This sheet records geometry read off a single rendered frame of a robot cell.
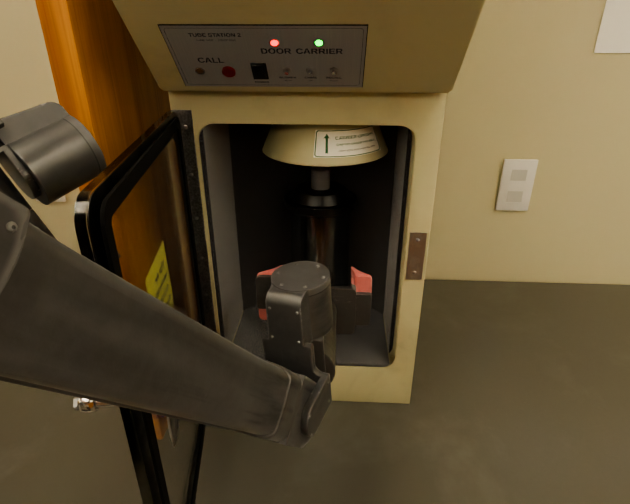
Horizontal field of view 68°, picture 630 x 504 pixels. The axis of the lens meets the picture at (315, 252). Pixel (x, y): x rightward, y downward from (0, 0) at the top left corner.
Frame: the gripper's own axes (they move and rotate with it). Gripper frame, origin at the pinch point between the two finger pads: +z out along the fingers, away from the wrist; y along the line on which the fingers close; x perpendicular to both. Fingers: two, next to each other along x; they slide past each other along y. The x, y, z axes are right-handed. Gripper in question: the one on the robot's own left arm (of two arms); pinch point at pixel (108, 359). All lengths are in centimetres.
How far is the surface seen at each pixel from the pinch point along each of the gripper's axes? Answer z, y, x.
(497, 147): 20, -55, -61
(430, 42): -11.0, -38.8, -11.7
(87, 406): 0.2, -0.6, 6.1
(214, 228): -0.9, -7.3, -22.9
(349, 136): -3.9, -28.5, -23.6
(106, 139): -16.8, -4.8, -15.6
